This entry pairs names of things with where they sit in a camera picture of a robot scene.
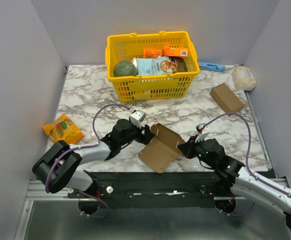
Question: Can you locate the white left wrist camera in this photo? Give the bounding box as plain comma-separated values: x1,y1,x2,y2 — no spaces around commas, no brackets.
128,108,146,129

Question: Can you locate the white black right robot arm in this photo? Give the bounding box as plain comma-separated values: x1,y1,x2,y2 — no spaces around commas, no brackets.
177,138,291,230

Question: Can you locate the folded brown cardboard box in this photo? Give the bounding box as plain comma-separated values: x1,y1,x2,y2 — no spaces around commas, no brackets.
210,83,245,113

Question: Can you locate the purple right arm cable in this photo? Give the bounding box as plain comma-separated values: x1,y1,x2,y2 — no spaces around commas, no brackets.
205,112,291,202

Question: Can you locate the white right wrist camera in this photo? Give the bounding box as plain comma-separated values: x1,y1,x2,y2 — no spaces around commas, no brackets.
195,123,210,143

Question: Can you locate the yellow plastic shopping basket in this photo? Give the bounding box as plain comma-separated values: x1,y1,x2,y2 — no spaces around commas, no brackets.
105,31,200,102

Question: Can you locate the orange snack box left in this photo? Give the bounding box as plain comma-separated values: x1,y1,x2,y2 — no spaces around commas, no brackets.
143,48,163,59

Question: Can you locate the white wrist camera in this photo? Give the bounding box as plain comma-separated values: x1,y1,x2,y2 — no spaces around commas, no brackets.
128,108,146,129
195,123,210,143

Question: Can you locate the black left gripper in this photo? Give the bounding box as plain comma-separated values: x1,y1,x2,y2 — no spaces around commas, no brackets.
119,120,155,147

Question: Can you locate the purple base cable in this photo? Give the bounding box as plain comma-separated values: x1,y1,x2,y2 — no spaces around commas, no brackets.
219,199,256,217
72,187,110,220

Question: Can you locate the light blue snack bag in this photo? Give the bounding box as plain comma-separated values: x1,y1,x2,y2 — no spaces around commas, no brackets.
136,56,176,76

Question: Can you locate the orange snack box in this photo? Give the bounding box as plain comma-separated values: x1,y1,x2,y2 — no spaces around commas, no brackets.
143,48,163,59
163,46,189,57

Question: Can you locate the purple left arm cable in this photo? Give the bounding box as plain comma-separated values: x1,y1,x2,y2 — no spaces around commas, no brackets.
44,103,134,193

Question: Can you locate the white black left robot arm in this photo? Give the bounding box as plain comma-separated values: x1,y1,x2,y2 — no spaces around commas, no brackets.
32,119,155,198

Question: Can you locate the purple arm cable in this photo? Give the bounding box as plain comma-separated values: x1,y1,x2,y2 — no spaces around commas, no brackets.
44,103,134,193
205,112,291,202

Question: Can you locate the orange gummy candy bag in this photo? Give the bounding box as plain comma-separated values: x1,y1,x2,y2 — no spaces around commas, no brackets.
42,114,84,145

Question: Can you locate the orange snack box right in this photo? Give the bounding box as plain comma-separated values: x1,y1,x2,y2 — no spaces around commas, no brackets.
163,46,189,57

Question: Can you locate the beige wrapped bread bag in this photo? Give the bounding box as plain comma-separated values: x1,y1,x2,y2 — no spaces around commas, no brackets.
232,66,256,91

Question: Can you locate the dark brown snack packet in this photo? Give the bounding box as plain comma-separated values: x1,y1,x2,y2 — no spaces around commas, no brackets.
170,57,188,73

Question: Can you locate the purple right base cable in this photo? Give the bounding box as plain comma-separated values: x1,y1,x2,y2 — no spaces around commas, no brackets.
219,199,256,217

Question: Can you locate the brown cardboard box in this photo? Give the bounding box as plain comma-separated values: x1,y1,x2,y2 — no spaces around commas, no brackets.
138,123,186,173
210,83,245,113

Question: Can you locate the green round melon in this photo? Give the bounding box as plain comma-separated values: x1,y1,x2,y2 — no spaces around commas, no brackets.
113,60,138,77

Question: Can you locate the blue tissue packet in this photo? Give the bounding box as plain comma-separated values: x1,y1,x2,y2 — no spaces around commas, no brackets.
198,61,225,73

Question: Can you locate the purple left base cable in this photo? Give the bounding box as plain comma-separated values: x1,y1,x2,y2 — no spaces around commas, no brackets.
72,187,110,220

